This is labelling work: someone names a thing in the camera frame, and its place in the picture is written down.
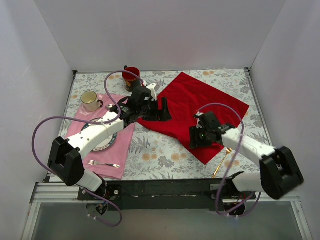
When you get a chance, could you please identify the gold fork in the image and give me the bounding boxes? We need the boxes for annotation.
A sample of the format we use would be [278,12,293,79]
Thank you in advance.
[211,148,233,179]

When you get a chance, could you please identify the red cloth napkin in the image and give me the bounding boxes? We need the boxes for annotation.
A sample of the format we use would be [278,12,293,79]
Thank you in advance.
[138,72,250,165]

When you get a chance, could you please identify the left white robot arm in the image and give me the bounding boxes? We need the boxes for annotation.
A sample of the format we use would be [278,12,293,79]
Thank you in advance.
[48,84,172,200]

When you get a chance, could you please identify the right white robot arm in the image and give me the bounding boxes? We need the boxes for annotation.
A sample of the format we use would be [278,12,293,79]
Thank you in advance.
[189,111,304,200]

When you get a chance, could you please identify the black red mug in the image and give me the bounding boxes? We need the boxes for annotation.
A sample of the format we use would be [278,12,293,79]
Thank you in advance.
[122,65,141,92]

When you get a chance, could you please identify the silver spoon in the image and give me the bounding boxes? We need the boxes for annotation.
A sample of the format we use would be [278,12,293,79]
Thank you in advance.
[105,104,117,112]

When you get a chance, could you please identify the floral tablecloth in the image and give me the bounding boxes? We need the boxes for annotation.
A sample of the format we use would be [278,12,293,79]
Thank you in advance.
[66,69,271,180]

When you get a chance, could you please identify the white plate teal rim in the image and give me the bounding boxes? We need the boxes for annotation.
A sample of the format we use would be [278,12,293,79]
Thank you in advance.
[81,117,117,152]

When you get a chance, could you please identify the cream enamel mug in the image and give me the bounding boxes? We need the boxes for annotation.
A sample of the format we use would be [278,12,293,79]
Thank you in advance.
[80,91,104,112]

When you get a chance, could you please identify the pink cloth placemat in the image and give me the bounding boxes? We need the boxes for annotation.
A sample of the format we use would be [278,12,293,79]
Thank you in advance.
[75,94,135,180]

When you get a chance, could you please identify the silver fork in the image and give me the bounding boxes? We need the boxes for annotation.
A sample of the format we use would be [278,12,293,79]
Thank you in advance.
[86,160,121,169]

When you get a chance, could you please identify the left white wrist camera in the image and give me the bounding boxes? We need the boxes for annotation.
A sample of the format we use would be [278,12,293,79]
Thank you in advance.
[146,83,160,101]

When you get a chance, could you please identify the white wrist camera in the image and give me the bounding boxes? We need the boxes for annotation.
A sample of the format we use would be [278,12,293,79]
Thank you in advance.
[194,111,204,129]
[146,83,160,101]

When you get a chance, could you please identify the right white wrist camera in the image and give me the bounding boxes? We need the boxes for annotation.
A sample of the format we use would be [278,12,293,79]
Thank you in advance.
[194,111,204,129]

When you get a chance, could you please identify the black mounting base plate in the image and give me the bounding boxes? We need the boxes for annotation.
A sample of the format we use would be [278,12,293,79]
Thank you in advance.
[77,179,257,212]

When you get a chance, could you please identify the aluminium frame rail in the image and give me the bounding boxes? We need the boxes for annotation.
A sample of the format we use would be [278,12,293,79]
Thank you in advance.
[22,182,313,240]

